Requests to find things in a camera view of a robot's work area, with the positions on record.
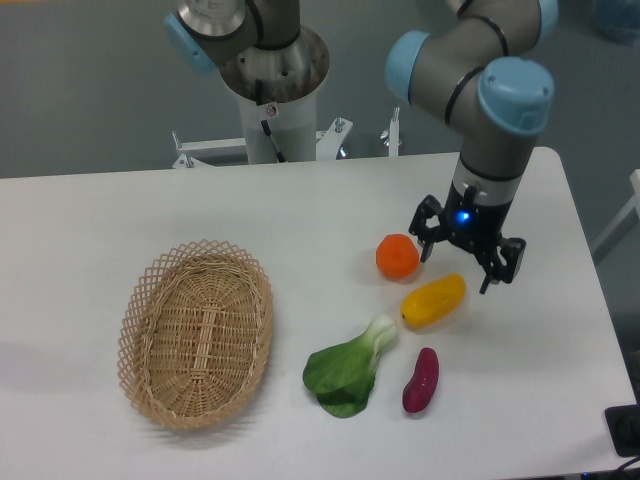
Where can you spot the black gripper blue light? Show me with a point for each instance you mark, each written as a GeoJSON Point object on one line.
{"type": "Point", "coordinates": [472, 227]}

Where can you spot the yellow mango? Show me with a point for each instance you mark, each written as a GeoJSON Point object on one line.
{"type": "Point", "coordinates": [433, 301]}

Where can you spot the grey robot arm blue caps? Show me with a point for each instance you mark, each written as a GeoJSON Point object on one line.
{"type": "Point", "coordinates": [475, 79]}

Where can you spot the orange persimmon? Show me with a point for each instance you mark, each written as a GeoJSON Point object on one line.
{"type": "Point", "coordinates": [396, 256]}

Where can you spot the purple sweet potato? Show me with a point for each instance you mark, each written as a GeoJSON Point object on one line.
{"type": "Point", "coordinates": [421, 387]}

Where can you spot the green bok choy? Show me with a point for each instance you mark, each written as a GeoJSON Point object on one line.
{"type": "Point", "coordinates": [343, 376]}

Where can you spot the black device at table edge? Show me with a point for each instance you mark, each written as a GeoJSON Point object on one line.
{"type": "Point", "coordinates": [623, 426]}

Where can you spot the woven wicker basket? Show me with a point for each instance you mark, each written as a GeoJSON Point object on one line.
{"type": "Point", "coordinates": [196, 336]}

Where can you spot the white frame at right edge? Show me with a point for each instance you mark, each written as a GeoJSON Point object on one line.
{"type": "Point", "coordinates": [620, 225]}

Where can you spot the white metal base frame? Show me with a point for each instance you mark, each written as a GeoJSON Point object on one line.
{"type": "Point", "coordinates": [329, 146]}

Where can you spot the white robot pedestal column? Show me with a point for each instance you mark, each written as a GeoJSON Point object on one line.
{"type": "Point", "coordinates": [287, 127]}

